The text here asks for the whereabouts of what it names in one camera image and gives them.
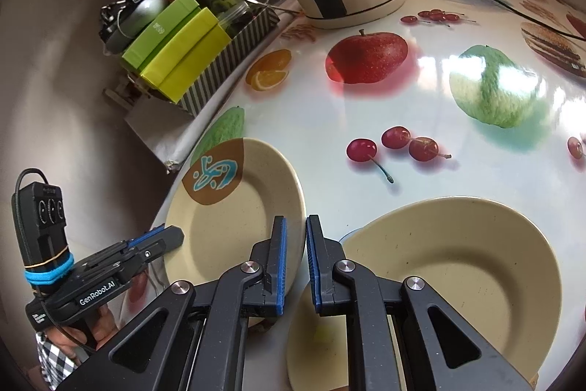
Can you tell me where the person's left hand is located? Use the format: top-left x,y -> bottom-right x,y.
46,305 -> 118,360

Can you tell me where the striped tray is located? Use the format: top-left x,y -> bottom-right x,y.
177,8 -> 279,117

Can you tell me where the upper green box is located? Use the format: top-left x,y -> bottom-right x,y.
121,0 -> 201,73

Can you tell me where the grey oval device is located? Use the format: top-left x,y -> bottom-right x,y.
104,0 -> 168,55

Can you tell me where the fruit print tablecloth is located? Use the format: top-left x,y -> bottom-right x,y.
121,0 -> 585,390

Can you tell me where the black camera module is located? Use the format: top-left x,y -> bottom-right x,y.
11,168 -> 74,290

